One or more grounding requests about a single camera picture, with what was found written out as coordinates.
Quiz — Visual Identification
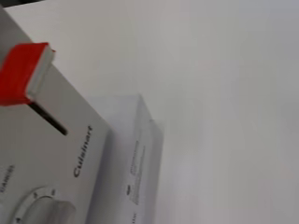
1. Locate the white flat box with print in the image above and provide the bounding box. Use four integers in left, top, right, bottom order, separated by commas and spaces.
88, 93, 165, 224

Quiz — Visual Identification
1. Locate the steel toaster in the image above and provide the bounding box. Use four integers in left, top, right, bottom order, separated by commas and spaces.
0, 6, 110, 224

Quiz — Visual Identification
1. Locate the red toaster lever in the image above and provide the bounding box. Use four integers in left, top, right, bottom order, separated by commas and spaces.
0, 42, 57, 107

